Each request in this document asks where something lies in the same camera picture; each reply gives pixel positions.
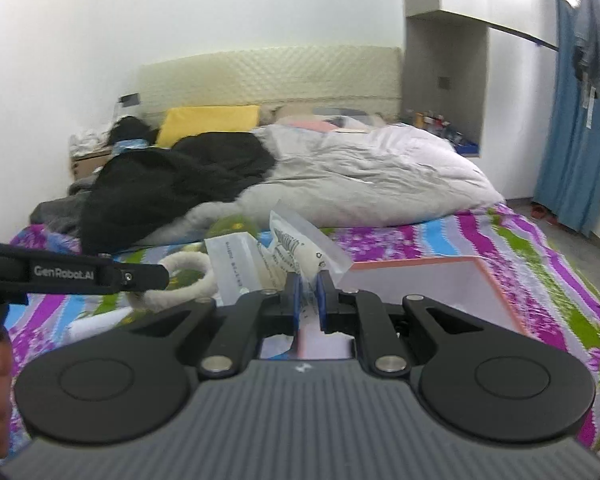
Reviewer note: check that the dark grey cloth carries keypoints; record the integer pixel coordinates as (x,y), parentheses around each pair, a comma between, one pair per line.
(60,210)

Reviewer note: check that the small red object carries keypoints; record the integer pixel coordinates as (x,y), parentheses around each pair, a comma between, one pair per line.
(542,211)

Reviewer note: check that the white crumpled cloth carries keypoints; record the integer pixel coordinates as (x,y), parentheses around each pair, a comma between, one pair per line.
(87,141)

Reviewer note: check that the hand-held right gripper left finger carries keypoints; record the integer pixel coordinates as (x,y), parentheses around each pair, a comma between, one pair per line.
(292,305)

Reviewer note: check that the cream padded headboard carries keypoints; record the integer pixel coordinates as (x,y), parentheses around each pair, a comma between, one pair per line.
(280,75)

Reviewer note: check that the pink cloth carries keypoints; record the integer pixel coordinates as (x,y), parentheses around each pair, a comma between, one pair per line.
(310,125)

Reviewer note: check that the clear plastic packet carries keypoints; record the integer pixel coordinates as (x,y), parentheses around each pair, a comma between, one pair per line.
(300,250)

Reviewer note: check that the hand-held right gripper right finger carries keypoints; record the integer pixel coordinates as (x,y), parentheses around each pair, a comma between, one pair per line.
(321,305)

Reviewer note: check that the colourful printed bedsheet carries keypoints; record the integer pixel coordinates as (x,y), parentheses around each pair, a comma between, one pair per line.
(530,260)

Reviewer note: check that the blue curtain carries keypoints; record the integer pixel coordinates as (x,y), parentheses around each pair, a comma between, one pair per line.
(565,160)

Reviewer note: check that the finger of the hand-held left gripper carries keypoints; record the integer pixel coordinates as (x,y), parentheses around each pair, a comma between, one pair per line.
(145,276)

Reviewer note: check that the yellow pillow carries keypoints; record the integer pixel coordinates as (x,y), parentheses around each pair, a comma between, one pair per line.
(205,120)

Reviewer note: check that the white plush loop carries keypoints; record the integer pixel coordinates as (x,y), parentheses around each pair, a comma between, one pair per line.
(190,260)

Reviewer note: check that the dark clothes rail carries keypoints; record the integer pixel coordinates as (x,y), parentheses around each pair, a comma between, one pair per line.
(525,36)

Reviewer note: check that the row of small bottles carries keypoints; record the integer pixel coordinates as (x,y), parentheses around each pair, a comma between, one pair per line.
(432,121)

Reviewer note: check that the black wall plug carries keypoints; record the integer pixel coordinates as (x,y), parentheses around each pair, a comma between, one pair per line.
(130,100)

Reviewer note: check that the wall socket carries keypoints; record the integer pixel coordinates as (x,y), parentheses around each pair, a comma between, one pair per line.
(444,83)

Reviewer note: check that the grey duvet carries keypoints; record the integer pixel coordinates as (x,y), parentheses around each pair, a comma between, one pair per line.
(380,175)

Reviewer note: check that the black clothing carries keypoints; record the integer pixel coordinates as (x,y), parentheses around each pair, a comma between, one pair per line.
(170,185)

